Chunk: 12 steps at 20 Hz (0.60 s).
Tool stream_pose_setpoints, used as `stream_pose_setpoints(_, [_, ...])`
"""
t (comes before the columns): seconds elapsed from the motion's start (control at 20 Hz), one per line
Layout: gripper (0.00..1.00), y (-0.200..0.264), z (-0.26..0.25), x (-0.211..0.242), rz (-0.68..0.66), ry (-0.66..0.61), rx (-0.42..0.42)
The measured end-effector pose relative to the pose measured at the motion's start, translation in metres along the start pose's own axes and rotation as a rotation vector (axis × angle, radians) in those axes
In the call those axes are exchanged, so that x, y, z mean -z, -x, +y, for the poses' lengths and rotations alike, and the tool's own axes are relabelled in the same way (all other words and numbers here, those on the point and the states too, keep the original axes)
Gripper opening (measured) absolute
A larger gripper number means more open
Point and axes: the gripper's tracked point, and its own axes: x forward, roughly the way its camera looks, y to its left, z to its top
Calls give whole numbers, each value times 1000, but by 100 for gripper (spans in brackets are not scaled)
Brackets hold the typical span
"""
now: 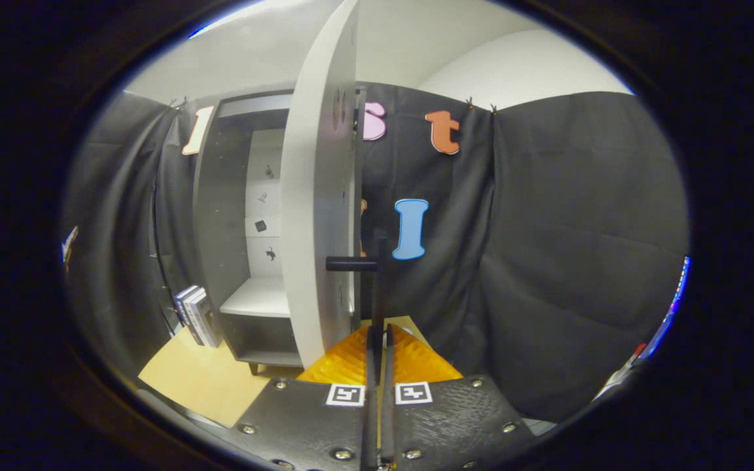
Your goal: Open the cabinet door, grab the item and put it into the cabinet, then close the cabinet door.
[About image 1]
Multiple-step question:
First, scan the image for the dark blue book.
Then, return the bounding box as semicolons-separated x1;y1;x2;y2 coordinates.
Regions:
173;285;201;344

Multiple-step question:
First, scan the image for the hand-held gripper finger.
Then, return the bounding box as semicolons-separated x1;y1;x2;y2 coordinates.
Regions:
230;324;378;471
380;324;535;471

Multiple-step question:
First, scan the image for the black backdrop cloth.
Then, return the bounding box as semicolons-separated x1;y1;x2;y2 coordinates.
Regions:
60;82;691;423

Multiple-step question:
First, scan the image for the white side desk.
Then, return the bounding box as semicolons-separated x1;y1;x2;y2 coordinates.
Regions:
590;357;646;401

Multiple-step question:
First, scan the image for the grey cabinet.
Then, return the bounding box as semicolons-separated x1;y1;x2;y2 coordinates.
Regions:
192;92;365;377

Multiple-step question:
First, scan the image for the white spine book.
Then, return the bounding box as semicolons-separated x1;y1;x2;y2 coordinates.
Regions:
181;288;211;347

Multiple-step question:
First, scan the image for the white cabinet door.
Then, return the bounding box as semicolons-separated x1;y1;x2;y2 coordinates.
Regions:
281;0;365;370

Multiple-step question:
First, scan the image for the black door handle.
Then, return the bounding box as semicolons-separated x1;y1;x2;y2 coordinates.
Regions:
326;229;392;341

